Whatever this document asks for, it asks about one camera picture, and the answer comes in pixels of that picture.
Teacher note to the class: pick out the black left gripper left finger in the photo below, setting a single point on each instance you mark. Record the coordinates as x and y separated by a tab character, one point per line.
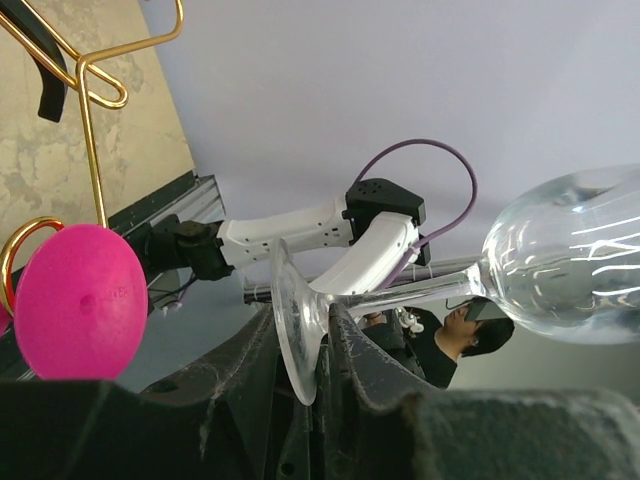
227	415

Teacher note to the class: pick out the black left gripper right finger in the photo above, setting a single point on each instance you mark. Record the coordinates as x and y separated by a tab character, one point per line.
379	421

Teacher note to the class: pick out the pink plastic wine glass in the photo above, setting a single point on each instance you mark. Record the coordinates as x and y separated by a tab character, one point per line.
80	306

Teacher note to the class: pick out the clear glass wine glass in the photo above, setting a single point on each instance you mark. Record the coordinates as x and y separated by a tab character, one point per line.
562	260

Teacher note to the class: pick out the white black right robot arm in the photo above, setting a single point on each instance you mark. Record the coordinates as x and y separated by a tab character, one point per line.
184	235

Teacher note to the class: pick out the person in black shirt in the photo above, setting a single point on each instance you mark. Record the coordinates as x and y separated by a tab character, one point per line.
433	353

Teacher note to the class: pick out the gold wire wine glass rack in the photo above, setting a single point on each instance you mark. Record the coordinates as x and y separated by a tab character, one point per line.
89	130

